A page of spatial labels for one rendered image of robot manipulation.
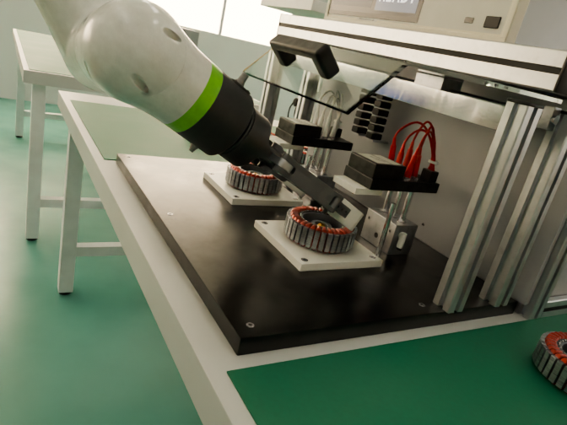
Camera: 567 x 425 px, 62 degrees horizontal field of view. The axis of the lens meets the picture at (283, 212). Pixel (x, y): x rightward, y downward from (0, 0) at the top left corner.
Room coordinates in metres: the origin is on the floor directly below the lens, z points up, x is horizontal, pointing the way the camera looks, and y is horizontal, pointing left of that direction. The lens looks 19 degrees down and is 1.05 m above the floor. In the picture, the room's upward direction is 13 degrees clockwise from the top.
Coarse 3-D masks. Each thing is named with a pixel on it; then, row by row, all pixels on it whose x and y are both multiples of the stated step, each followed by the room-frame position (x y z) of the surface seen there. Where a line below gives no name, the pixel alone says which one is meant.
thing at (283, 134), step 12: (288, 120) 0.92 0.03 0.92; (300, 120) 0.96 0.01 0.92; (276, 132) 0.95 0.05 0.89; (288, 132) 0.91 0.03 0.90; (300, 132) 0.91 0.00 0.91; (312, 132) 0.92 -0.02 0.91; (288, 144) 0.90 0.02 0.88; (300, 144) 0.91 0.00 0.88; (312, 144) 0.92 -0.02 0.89; (324, 144) 0.94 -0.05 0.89; (336, 144) 0.95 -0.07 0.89; (348, 144) 0.97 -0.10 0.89; (324, 168) 0.96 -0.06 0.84
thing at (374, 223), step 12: (372, 216) 0.78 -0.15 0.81; (384, 216) 0.77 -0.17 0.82; (372, 228) 0.77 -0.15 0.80; (396, 228) 0.73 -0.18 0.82; (408, 228) 0.75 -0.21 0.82; (372, 240) 0.77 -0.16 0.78; (396, 240) 0.74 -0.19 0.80; (408, 240) 0.75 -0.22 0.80; (384, 252) 0.74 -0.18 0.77; (396, 252) 0.74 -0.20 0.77; (408, 252) 0.76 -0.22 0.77
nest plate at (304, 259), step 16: (256, 224) 0.71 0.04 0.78; (272, 224) 0.71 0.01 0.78; (272, 240) 0.67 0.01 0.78; (288, 240) 0.66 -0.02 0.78; (288, 256) 0.62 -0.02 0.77; (304, 256) 0.62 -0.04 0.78; (320, 256) 0.63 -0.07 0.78; (336, 256) 0.65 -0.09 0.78; (352, 256) 0.66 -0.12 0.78; (368, 256) 0.68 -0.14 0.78
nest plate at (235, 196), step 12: (216, 180) 0.88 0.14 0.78; (228, 192) 0.82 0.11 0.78; (240, 192) 0.84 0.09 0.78; (288, 192) 0.91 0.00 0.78; (240, 204) 0.81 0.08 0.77; (252, 204) 0.82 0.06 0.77; (264, 204) 0.83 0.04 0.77; (276, 204) 0.85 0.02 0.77; (288, 204) 0.86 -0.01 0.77; (300, 204) 0.88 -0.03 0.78
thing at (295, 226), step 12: (288, 216) 0.68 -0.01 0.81; (300, 216) 0.69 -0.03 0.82; (312, 216) 0.72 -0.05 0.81; (324, 216) 0.73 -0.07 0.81; (288, 228) 0.67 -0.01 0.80; (300, 228) 0.65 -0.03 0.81; (312, 228) 0.65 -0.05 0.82; (324, 228) 0.65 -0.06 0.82; (336, 228) 0.71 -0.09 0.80; (300, 240) 0.65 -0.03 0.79; (312, 240) 0.65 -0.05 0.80; (324, 240) 0.64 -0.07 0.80; (336, 240) 0.65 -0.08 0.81; (348, 240) 0.66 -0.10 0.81; (324, 252) 0.65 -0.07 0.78; (336, 252) 0.65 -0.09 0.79
